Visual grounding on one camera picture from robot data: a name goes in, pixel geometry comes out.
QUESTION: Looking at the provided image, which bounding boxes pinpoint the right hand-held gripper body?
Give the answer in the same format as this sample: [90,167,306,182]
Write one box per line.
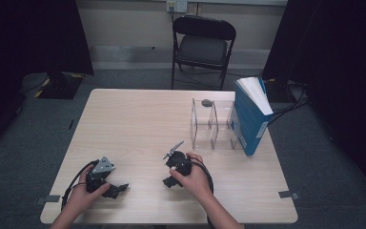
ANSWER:
[162,140,194,177]

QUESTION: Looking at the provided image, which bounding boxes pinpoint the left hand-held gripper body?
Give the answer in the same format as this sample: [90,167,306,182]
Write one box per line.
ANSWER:
[85,156,116,198]

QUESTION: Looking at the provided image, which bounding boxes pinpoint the clear acrylic book rack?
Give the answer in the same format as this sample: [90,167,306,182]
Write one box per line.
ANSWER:
[190,97,247,152]

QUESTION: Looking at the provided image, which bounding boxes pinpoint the blue book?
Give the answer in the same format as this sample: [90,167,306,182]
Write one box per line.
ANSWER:
[230,75,275,157]

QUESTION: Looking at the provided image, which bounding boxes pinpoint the person's right hand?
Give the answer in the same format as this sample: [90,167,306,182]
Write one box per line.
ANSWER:
[169,152,214,206]

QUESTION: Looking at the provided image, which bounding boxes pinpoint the person's left hand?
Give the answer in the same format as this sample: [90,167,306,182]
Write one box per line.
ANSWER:
[66,173,112,221]

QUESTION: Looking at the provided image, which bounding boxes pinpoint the grey tape strip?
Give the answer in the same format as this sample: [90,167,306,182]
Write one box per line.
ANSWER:
[277,190,300,200]
[34,194,62,206]

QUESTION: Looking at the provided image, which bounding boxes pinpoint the black stand base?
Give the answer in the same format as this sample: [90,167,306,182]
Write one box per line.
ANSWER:
[33,72,86,100]
[263,77,309,104]

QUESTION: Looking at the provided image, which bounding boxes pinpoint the black folding chair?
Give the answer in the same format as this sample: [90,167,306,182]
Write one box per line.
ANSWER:
[171,14,238,92]

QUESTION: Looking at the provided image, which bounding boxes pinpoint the black curtain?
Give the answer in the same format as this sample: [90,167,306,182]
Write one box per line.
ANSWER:
[0,0,95,160]
[260,0,366,202]

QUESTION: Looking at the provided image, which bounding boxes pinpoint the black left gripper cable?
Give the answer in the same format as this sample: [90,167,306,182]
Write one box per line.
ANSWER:
[60,159,100,210]

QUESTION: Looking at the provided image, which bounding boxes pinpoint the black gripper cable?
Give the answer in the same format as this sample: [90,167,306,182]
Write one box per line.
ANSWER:
[60,159,100,210]
[190,156,216,229]

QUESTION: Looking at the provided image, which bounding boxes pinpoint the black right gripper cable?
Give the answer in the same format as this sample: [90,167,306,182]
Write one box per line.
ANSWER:
[190,156,216,229]

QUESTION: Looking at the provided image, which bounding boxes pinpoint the black floor cables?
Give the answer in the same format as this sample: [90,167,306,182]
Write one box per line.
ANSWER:
[268,83,311,127]

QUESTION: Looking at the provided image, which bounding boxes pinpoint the white wall outlet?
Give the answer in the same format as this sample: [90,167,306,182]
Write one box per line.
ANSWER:
[166,0,189,13]

